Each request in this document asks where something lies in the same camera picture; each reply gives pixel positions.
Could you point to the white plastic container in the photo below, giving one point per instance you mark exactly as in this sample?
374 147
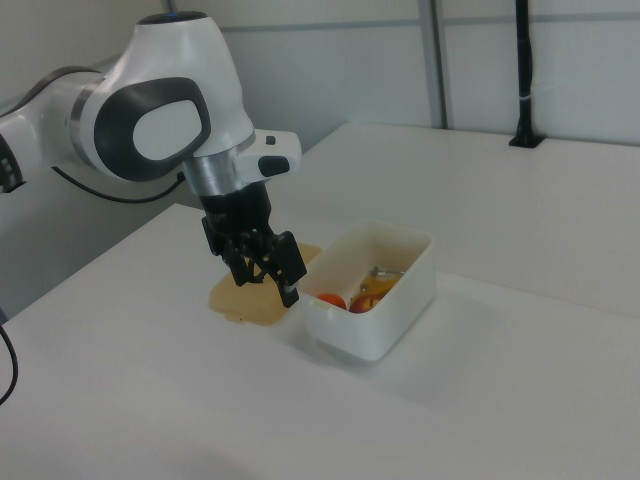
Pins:
395 320

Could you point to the red apple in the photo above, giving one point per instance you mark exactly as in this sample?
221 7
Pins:
364 304

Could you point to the grey partition post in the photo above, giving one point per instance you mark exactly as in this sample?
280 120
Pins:
436 60
171 5

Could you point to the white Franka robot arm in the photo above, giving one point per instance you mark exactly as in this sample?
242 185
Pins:
165 90

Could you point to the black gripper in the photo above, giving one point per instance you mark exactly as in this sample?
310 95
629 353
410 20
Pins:
237 210

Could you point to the beige container lid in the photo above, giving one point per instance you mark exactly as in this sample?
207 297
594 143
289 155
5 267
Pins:
235 300

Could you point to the orange fruit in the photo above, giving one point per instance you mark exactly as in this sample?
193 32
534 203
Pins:
331 301

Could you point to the black pole with white band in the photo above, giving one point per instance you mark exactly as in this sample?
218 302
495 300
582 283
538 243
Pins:
524 60

